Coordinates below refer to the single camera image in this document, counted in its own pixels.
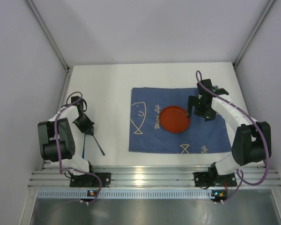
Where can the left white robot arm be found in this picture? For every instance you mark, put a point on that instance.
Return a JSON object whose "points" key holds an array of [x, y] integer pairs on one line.
{"points": [[56, 140]]}

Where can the blue fish placemat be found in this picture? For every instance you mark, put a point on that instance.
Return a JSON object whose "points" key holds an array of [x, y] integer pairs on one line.
{"points": [[148, 136]]}

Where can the blue metal spoon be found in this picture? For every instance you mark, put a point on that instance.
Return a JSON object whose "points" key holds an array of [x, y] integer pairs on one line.
{"points": [[97, 141]]}

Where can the slotted cable duct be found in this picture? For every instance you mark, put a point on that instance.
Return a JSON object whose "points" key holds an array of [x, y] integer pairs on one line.
{"points": [[131, 194]]}

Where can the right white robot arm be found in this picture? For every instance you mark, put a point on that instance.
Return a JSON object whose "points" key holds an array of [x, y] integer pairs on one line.
{"points": [[252, 141]]}

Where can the blue metal fork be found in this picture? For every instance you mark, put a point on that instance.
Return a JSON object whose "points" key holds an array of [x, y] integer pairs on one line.
{"points": [[83, 149]]}

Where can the red plate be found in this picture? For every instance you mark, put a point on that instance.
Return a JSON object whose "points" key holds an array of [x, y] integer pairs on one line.
{"points": [[174, 119]]}

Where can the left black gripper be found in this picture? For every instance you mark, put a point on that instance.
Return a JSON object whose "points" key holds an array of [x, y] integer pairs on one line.
{"points": [[88, 128]]}

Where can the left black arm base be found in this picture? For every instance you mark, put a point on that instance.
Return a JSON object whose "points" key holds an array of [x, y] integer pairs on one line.
{"points": [[86, 181]]}

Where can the aluminium mounting rail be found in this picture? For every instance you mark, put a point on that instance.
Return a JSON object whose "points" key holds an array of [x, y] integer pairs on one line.
{"points": [[145, 170]]}

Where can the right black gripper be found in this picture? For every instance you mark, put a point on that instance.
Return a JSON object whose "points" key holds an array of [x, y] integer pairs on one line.
{"points": [[197, 103]]}

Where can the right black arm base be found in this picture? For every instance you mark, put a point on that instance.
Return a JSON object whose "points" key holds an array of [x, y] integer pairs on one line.
{"points": [[204, 180]]}

